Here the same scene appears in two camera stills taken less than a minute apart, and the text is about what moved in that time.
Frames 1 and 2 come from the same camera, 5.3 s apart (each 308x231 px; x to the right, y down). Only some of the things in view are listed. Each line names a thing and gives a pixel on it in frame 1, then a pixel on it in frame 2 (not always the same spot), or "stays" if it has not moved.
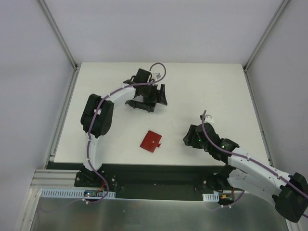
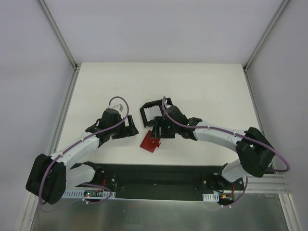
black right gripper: x=190 y=135 to x=159 y=122
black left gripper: x=149 y=96 to x=126 y=130
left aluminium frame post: x=59 y=34 stays
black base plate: x=148 y=182 stays
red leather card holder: x=150 y=141 stays
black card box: x=138 y=102 to x=149 y=110
